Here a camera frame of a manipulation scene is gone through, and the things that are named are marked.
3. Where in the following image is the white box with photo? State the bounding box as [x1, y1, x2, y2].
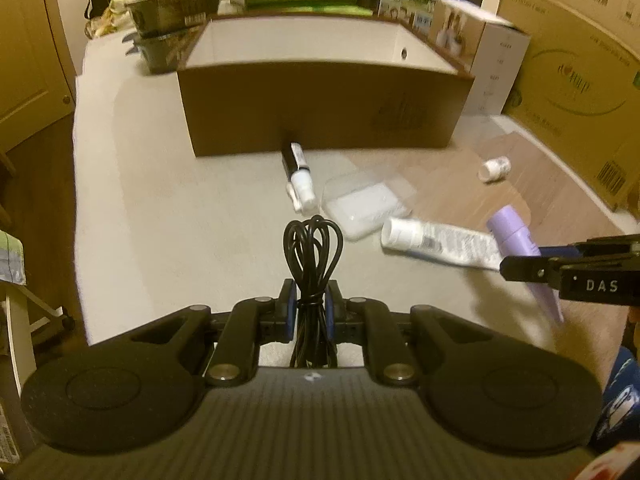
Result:
[429, 0, 531, 117]

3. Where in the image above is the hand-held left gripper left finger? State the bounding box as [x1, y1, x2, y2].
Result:
[131, 279, 299, 387]

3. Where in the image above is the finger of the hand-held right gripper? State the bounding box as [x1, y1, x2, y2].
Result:
[540, 233, 640, 262]
[500, 255, 567, 292]

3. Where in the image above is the beige brown mat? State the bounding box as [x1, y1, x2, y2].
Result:
[112, 67, 640, 361]

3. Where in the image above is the white tube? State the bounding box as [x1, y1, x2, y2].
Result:
[380, 216, 504, 272]

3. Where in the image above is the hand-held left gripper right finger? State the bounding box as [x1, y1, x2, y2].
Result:
[325, 280, 495, 387]

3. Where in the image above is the yellow printed pack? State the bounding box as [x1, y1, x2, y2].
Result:
[85, 0, 137, 39]

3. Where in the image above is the large brown cardboard box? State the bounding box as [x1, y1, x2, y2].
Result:
[495, 0, 640, 212]

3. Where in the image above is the white rack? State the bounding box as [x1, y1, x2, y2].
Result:
[0, 280, 74, 361]

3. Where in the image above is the black cable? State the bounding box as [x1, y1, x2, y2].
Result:
[282, 215, 345, 368]

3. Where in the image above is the small white bottle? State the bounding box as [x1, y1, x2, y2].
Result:
[477, 156, 512, 183]

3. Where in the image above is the wooden door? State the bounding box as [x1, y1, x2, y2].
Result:
[0, 0, 77, 154]

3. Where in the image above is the white bed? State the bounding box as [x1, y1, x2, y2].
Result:
[72, 25, 640, 361]

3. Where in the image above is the black plastic container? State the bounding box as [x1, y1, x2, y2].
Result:
[125, 0, 227, 37]
[132, 25, 211, 75]

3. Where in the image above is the purple tube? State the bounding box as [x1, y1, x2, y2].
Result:
[487, 205, 566, 323]

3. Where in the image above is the blue printed cloth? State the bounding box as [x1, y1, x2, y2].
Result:
[591, 345, 640, 457]

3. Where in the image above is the clear plastic box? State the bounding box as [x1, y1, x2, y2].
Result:
[320, 170, 416, 239]

